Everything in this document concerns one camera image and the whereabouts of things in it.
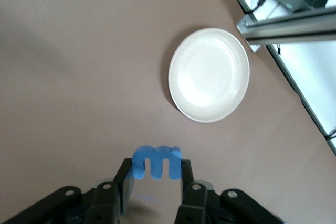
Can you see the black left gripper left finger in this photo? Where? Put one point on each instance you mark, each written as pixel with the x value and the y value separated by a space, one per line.
pixel 105 203

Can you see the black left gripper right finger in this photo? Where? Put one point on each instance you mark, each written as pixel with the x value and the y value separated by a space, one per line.
pixel 194 203

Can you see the blue foam letter m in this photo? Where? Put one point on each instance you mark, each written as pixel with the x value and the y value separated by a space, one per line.
pixel 157 161

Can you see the cream plate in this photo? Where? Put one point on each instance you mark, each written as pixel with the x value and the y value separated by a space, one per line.
pixel 210 74

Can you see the table edge rail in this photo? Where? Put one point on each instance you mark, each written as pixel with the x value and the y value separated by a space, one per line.
pixel 318 121

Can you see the aluminium camera mount post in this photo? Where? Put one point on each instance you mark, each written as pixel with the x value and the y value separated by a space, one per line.
pixel 288 26

